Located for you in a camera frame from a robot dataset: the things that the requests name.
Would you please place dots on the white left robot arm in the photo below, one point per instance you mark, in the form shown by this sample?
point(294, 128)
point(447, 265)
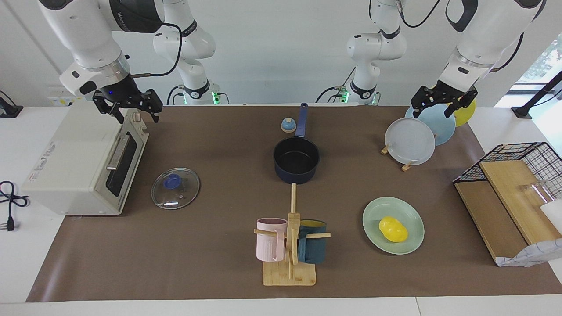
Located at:
point(483, 39)

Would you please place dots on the dark blue pot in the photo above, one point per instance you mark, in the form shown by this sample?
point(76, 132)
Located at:
point(296, 160)

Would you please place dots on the beige toaster oven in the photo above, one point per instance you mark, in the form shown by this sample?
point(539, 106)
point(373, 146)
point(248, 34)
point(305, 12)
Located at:
point(66, 166)

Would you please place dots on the grey plate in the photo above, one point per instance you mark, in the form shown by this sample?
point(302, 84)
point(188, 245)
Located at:
point(408, 142)

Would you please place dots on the pink mug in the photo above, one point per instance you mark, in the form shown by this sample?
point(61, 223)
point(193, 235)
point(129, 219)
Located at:
point(270, 243)

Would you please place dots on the dark teal mug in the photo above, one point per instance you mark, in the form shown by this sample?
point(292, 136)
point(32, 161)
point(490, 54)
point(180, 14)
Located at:
point(314, 250)

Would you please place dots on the green plate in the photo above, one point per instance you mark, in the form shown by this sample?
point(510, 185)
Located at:
point(377, 237)

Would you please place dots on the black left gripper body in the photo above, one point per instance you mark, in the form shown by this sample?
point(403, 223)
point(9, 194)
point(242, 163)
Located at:
point(443, 93)

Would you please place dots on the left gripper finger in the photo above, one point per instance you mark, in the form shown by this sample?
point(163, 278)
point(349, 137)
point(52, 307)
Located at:
point(451, 109)
point(417, 112)

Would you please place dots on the glass lid blue knob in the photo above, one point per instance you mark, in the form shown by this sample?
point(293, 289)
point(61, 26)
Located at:
point(184, 193)

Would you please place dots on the white power strip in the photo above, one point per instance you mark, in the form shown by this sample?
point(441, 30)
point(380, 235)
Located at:
point(66, 102)

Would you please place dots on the yellow plate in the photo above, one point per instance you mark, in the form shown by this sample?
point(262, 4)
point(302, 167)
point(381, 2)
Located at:
point(466, 117)

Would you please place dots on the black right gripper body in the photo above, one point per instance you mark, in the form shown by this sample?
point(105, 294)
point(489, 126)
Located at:
point(127, 96)

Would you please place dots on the clear glass cup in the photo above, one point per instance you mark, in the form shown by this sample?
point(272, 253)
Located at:
point(538, 193)

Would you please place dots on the light blue plate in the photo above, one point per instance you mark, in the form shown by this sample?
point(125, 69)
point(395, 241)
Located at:
point(441, 127)

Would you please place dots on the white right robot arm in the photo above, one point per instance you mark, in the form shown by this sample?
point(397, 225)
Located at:
point(88, 39)

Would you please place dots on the black clamp stand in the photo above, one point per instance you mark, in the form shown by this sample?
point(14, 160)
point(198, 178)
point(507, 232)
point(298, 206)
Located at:
point(522, 112)

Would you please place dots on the wooden mug tree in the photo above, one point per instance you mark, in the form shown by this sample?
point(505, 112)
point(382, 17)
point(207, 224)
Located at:
point(290, 274)

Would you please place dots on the brown table mat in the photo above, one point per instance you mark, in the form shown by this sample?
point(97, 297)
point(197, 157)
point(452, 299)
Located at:
point(197, 263)

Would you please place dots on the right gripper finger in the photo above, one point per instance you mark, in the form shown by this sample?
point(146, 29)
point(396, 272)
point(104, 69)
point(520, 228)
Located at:
point(155, 114)
point(120, 116)

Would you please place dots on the white cup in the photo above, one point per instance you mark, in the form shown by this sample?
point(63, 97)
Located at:
point(554, 215)

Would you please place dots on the wooden plate rack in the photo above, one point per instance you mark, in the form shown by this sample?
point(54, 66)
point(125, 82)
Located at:
point(407, 166)

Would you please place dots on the yellow lemon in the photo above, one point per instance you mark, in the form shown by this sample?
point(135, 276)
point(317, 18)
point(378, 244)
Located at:
point(393, 229)

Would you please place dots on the black table clamp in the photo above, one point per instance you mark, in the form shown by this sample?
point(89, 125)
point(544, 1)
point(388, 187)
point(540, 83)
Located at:
point(9, 110)

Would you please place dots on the window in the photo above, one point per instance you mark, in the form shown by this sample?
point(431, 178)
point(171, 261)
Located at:
point(544, 61)

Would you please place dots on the white patterned cloth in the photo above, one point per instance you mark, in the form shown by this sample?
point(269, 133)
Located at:
point(535, 254)

